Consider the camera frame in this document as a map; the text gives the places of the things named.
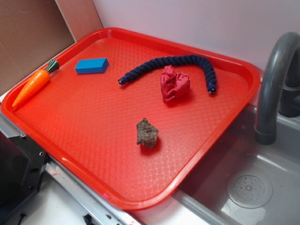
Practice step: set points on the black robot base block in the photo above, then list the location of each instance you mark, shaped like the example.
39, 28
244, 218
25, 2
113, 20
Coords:
22, 164

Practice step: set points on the brown rough rock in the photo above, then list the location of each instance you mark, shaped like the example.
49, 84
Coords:
147, 134

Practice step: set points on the red plastic tray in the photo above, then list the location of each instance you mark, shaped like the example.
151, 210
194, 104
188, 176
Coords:
87, 122

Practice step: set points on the crumpled red cloth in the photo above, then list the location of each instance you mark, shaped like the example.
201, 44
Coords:
173, 85

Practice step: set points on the blue rectangular block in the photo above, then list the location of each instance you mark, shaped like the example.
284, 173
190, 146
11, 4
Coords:
90, 66

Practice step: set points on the grey plastic sink basin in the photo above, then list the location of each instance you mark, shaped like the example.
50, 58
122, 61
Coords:
240, 182

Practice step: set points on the orange toy carrot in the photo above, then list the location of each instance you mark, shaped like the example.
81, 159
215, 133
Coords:
35, 83

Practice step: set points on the grey toy faucet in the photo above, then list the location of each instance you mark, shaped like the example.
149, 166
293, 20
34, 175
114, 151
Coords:
280, 89

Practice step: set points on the brown cardboard panel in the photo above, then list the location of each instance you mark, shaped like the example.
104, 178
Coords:
34, 31

